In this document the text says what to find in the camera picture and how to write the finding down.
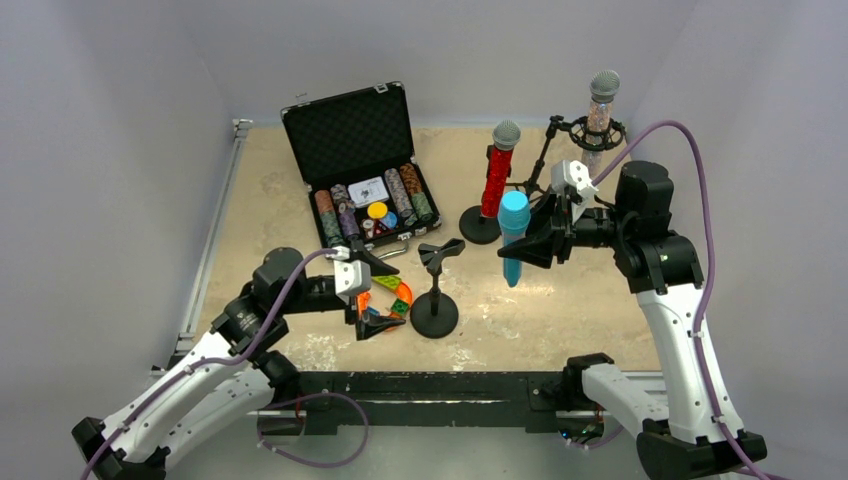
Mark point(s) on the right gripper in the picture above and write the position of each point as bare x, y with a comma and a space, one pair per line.
561, 230

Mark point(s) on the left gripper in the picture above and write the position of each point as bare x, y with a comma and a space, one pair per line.
355, 299

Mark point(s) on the blue microphone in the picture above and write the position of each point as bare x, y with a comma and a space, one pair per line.
513, 217

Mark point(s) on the round-base mic stand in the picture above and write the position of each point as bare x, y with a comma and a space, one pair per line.
476, 228
435, 315

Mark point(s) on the red microphone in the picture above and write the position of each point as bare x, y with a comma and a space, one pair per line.
505, 137

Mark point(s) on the black tripod shock-mount stand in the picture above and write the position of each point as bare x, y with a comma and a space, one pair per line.
581, 135

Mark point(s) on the glitter microphone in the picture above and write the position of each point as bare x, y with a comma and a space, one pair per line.
604, 86

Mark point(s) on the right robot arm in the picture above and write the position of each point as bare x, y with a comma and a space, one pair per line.
695, 432

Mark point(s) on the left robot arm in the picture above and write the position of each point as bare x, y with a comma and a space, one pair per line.
232, 369

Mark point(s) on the orange curved toy track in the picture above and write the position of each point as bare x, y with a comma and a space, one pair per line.
404, 293

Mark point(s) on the lime green toy brick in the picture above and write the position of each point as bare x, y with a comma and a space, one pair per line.
390, 282

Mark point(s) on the dark green toy brick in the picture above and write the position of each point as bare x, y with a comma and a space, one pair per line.
399, 308

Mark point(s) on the yellow poker chip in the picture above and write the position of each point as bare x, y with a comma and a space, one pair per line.
377, 210

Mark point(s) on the white card deck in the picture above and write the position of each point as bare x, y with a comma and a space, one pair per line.
369, 191

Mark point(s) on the black poker chip case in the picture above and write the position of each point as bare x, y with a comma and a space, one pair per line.
355, 138

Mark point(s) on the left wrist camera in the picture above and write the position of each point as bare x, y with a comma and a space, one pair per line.
352, 274

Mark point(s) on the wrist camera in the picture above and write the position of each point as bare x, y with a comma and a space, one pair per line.
352, 274
571, 181

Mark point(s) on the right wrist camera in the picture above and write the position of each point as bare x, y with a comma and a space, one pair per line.
571, 181

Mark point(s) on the black front table rail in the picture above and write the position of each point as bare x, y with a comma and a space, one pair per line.
534, 401

